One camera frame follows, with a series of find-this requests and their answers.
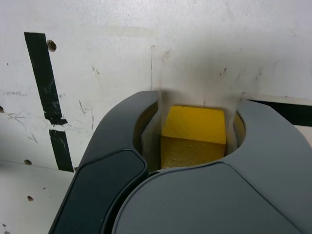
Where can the yellow cube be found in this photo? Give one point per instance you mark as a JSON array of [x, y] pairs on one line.
[[195, 126]]

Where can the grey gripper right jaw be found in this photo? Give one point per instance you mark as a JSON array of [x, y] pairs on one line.
[[219, 200]]

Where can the black tape strip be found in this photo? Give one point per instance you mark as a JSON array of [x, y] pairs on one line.
[[44, 80]]

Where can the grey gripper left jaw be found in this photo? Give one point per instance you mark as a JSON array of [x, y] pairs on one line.
[[102, 175]]

